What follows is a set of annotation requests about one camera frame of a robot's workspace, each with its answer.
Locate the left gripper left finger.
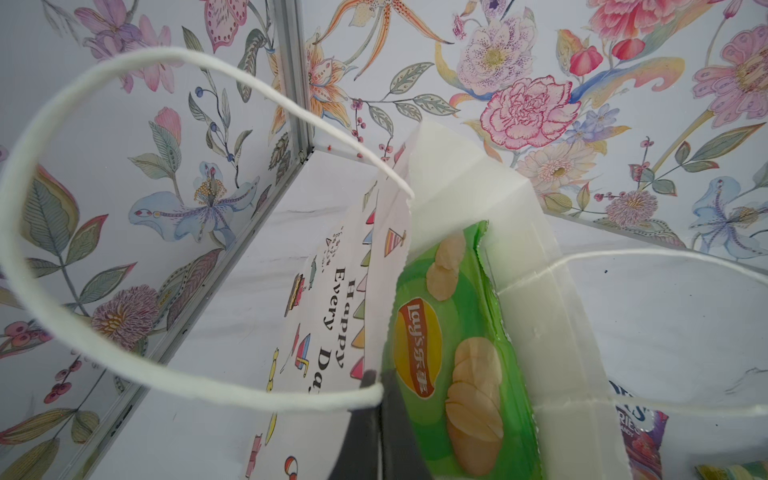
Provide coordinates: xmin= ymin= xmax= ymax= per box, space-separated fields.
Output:
xmin=328 ymin=406 xmax=380 ymax=480

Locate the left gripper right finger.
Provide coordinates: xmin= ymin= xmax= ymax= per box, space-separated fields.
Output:
xmin=380 ymin=370 xmax=433 ymax=480

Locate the white paper gift bag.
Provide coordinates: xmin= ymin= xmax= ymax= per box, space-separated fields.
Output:
xmin=1 ymin=43 xmax=767 ymax=479

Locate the green Lays chips bag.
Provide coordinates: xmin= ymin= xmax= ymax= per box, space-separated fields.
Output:
xmin=382 ymin=221 xmax=545 ymax=479

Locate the purple Fox's candy bag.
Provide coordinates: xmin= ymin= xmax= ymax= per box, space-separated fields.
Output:
xmin=616 ymin=403 xmax=669 ymax=480

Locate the green yellow Fox's candy bag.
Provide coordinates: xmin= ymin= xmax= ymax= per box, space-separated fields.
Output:
xmin=695 ymin=461 xmax=768 ymax=480

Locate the left aluminium corner post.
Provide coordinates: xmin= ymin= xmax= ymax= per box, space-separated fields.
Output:
xmin=269 ymin=0 xmax=314 ymax=163

